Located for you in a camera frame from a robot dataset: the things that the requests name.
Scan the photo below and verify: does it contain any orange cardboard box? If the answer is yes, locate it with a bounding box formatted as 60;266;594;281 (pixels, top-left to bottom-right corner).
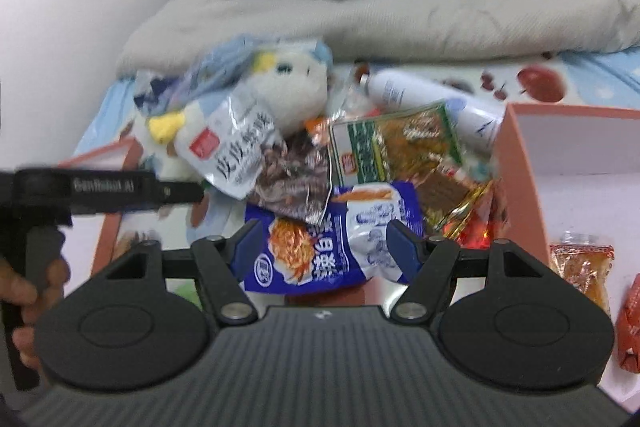
492;103;640;408

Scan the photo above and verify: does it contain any clear spicy strip snack packet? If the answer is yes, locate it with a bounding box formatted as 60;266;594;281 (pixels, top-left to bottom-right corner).
306;116;501;254

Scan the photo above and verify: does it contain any grey blanket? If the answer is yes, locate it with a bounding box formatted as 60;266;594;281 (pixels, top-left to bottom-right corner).
116;0;640;80

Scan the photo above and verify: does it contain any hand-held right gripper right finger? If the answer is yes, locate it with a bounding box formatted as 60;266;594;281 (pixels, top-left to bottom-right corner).
386;219;546;324

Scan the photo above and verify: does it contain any white and blue plush toy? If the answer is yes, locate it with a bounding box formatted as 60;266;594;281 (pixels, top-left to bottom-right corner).
132;42;334;188

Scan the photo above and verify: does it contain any green bordered snack packet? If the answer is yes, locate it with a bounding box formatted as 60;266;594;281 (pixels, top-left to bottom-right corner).
327;102;467;188

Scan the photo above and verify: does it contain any small clear plastic wrapper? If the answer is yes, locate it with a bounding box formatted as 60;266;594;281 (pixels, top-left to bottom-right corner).
330;62;375;118

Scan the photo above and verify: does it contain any white spray bottle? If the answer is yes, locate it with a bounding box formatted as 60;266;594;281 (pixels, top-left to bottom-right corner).
357;69;507;152

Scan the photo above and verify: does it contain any orange box lid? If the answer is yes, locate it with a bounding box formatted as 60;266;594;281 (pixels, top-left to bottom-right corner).
57;138;147;279

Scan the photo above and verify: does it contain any blue snack packet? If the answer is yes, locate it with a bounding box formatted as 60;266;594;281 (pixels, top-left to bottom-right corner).
242;181;427;295

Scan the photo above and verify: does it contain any clear bag with blue print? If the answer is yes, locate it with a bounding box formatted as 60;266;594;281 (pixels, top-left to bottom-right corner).
132;36;263;118

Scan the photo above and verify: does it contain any dark silver snack packet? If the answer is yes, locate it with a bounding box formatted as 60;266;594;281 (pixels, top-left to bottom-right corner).
249;131;334;226

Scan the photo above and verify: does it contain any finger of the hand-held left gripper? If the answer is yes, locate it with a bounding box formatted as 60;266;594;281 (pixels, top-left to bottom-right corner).
150;179;207;208

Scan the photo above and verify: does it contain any white snack packet red label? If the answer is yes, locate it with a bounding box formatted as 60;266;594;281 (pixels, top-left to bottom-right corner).
175;84;282;201

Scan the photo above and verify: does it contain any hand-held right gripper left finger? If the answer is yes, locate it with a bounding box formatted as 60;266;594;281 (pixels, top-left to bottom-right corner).
105;219;264;327

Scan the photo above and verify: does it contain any person's left hand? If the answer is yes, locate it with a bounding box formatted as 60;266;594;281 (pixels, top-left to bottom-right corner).
0;256;72;373

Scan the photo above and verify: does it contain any orange snack packet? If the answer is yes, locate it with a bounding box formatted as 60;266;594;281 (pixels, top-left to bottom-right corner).
549;231;615;314

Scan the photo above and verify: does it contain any printed bed sheet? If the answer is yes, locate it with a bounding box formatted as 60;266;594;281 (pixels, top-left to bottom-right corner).
72;49;640;305

